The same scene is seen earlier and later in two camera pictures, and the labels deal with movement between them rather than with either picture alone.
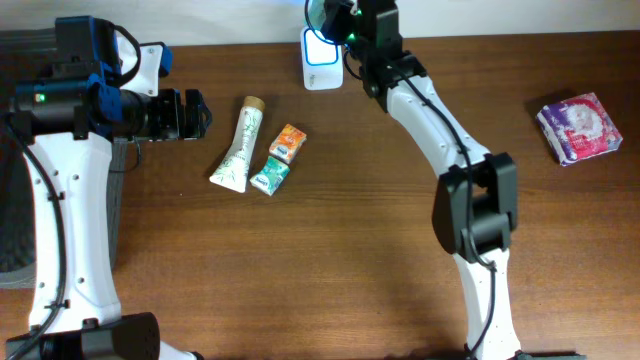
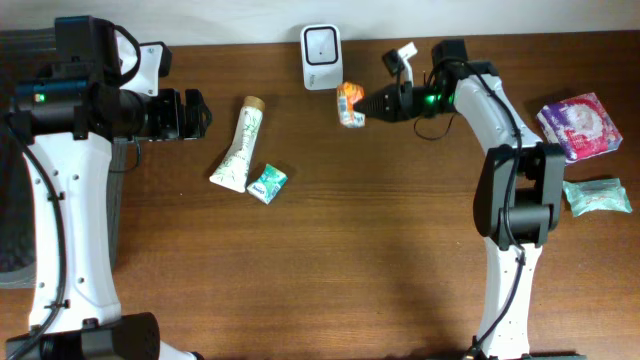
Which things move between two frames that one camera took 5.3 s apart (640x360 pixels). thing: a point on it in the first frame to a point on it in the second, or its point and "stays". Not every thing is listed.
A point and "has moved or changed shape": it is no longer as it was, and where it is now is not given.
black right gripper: x=329 y=18 to x=396 y=102
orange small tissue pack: x=287 y=143 to x=347 y=94
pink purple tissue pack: x=577 y=128 stays
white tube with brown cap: x=232 y=174 stays
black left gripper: x=167 y=129 stays
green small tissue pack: x=270 y=177 has moved or changed shape
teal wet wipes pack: x=316 y=14 to x=596 y=194
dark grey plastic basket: x=23 y=51 stays
